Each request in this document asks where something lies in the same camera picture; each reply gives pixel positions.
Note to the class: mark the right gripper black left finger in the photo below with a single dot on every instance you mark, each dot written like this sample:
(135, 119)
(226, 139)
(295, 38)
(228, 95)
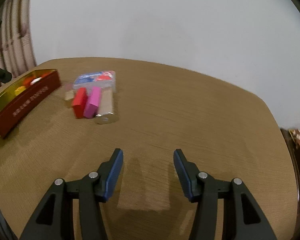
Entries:
(53, 216)

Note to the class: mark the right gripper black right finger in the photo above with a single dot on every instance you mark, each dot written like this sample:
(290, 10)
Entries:
(243, 218)

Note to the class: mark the small gold orange box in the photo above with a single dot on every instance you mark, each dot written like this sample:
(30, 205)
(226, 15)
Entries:
(19, 90)

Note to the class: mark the beige patterned curtain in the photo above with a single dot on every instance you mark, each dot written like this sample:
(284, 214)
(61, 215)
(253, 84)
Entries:
(16, 49)

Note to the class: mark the red tin box gold interior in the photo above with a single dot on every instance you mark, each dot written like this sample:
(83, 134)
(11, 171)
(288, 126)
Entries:
(39, 84)

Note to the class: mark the small beige block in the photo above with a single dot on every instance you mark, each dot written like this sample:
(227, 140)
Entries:
(68, 98)

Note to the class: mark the red rectangular block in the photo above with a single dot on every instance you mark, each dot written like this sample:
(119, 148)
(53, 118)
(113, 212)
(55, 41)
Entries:
(79, 102)

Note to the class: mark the pink rectangular block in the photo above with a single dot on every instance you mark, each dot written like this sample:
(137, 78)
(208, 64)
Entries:
(93, 102)

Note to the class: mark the clear case with blue card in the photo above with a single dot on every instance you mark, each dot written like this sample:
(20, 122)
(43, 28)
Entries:
(102, 79)

